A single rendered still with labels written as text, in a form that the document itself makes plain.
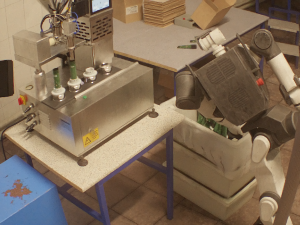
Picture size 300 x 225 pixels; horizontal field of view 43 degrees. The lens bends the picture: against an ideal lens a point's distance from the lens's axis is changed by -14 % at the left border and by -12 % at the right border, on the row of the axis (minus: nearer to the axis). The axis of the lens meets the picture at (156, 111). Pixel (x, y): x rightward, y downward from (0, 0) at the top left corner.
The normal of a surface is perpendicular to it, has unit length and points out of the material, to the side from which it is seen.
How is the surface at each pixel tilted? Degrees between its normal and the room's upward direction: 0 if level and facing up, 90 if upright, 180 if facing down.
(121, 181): 0
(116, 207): 0
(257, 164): 90
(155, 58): 0
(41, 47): 90
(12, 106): 90
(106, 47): 90
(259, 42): 72
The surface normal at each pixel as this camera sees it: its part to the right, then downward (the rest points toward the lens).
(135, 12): 0.53, 0.43
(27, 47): -0.63, 0.43
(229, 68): -0.30, 0.22
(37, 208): 0.77, 0.31
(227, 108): -0.15, 0.43
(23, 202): -0.04, -0.85
